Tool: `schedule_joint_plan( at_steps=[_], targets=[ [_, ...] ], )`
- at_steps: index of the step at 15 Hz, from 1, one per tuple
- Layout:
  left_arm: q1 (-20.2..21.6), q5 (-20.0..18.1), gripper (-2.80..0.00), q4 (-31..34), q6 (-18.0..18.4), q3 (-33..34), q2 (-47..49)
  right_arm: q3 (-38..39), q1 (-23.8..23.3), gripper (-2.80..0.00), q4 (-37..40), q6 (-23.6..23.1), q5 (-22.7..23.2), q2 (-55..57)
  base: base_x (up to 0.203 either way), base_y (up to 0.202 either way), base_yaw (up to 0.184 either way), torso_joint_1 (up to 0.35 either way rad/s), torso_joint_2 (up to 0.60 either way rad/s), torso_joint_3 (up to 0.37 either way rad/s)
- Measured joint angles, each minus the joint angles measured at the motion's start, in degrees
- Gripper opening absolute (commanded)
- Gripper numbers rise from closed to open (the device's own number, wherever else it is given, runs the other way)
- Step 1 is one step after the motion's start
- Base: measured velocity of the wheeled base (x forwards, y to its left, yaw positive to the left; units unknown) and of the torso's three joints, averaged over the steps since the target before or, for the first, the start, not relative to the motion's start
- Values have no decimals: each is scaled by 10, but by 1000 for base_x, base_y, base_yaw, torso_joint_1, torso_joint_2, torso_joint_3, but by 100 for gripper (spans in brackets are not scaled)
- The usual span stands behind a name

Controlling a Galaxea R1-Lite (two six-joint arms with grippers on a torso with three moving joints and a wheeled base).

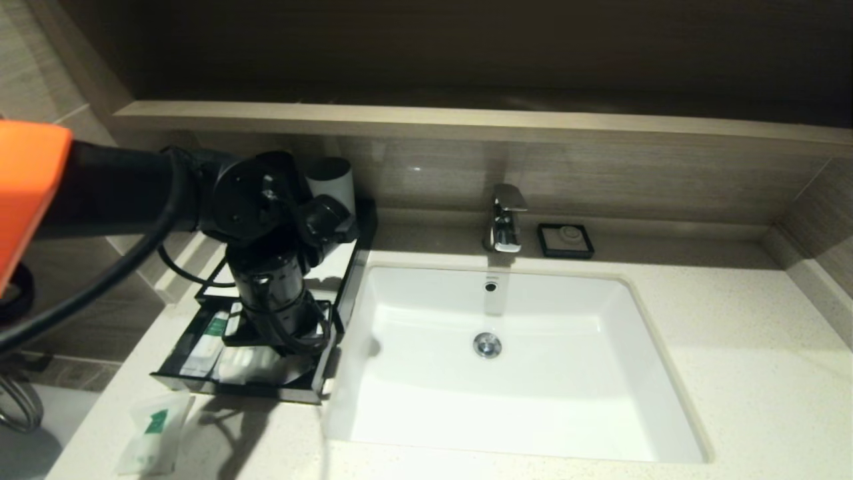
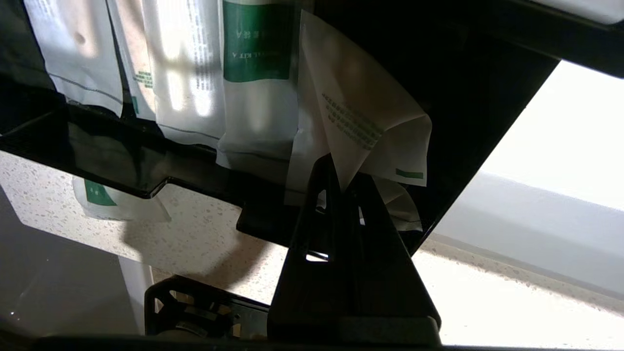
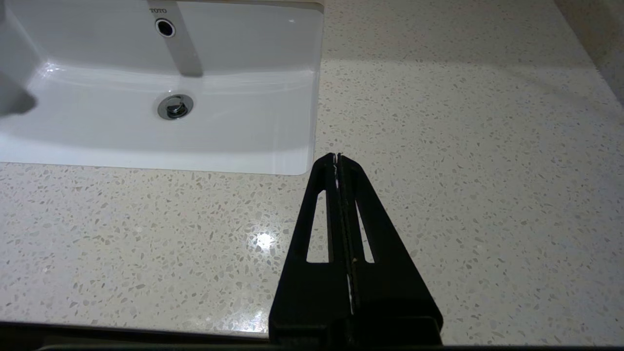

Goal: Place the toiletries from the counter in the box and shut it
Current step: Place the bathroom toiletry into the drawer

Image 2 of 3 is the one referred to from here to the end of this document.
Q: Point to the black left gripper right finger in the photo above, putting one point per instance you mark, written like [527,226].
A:
[399,302]

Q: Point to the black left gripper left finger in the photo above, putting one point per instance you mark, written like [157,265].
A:
[297,302]

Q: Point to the long packet with green label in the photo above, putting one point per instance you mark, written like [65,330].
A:
[258,122]

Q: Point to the sachet with green label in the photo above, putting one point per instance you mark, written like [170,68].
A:
[126,207]

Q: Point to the black pull-out drawer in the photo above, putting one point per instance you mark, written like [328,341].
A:
[122,161]

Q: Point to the long clear toothbrush packet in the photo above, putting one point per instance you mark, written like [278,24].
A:
[185,73]

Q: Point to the black glossy storage box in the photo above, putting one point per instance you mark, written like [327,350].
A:
[585,48]

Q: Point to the white ceramic sink basin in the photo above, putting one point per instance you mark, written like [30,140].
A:
[560,146]

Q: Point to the white bathtub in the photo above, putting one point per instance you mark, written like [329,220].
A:
[48,273]

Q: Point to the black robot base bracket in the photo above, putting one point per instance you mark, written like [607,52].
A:
[195,312]

